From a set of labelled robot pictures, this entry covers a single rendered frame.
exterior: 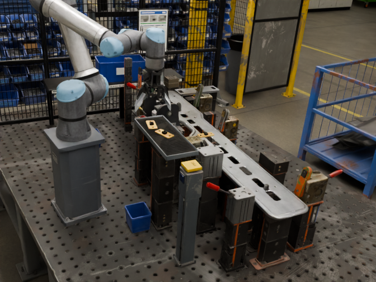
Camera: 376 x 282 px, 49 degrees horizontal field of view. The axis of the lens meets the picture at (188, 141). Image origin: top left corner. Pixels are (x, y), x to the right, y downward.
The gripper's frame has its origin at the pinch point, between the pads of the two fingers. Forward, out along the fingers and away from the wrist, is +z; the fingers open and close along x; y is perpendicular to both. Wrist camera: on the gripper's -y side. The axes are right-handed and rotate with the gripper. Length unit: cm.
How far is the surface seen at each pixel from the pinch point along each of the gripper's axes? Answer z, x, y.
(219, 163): 16.6, 25.2, 19.8
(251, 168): 23, 42, 17
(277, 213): 23, 39, 49
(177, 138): 6.7, 7.8, 14.0
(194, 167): 6.7, 8.9, 38.0
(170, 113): 8.4, 11.8, -16.0
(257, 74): 84, 188, -296
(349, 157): 106, 209, -120
